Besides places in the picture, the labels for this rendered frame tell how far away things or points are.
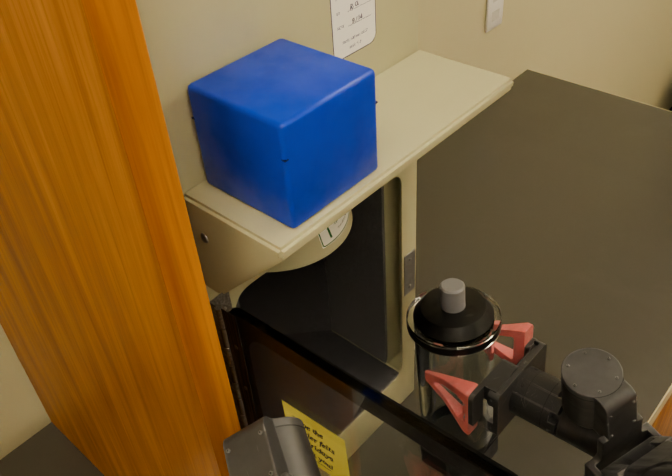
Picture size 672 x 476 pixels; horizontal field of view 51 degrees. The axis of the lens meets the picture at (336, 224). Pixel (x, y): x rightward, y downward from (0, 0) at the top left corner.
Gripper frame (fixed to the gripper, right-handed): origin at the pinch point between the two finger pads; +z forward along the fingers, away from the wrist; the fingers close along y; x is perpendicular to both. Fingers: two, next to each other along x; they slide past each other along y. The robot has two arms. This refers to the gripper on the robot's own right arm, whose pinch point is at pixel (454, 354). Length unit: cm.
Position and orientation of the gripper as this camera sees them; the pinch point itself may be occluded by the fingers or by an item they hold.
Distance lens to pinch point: 87.3
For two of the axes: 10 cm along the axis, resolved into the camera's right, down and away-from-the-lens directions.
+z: -7.3, -3.2, 6.0
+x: 1.1, 8.1, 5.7
